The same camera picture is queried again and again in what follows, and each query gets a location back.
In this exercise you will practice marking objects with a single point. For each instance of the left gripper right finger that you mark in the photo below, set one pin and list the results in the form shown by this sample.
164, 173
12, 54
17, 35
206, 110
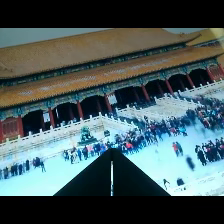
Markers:
133, 180

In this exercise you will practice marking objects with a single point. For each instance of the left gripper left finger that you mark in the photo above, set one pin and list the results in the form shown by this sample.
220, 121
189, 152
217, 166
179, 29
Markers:
93, 180

